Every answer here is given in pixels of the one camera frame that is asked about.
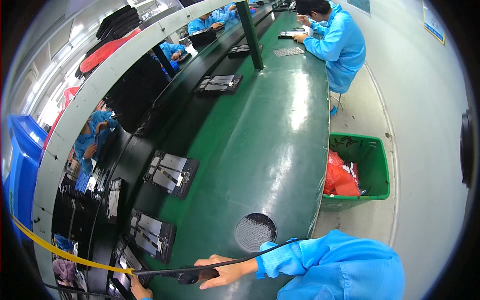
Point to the person's left hand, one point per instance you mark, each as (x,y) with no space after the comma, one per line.
(140,290)

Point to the person's right hand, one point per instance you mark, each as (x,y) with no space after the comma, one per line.
(236,270)

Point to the person's left fingers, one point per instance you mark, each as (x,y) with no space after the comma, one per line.
(134,283)

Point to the black electric screwdriver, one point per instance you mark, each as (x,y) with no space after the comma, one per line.
(195,276)

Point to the black tablet chassis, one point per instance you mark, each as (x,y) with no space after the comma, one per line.
(170,174)
(125,262)
(288,35)
(219,84)
(152,235)
(243,50)
(114,200)

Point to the heap of black parts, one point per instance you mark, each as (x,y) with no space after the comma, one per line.
(75,221)

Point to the blue basket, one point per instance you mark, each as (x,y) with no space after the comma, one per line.
(82,182)

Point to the round mesh screw tray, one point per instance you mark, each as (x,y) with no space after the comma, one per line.
(255,232)

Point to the blue plastic crate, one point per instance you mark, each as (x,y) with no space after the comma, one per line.
(24,168)

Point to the black conveyor belt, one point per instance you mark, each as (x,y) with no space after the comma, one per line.
(180,108)

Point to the heap of black trays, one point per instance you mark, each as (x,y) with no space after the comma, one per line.
(138,93)

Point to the red bubble bags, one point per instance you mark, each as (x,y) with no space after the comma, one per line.
(339,180)

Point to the red bag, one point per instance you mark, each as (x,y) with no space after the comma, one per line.
(105,52)

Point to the black tablet stack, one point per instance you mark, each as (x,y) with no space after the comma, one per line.
(202,37)

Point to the stack of black trays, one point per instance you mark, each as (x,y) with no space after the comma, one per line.
(118,21)

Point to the green plastic bin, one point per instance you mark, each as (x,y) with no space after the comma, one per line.
(371,165)

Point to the metal stool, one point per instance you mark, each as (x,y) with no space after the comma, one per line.
(335,105)

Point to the rectangular silver screw tray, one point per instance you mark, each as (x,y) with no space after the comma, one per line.
(288,51)

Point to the grey overhead shelf frame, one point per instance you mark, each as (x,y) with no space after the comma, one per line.
(90,93)

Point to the green support post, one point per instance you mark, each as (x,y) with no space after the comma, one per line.
(250,33)

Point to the yellow framed wall poster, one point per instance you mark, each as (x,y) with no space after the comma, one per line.
(434,24)

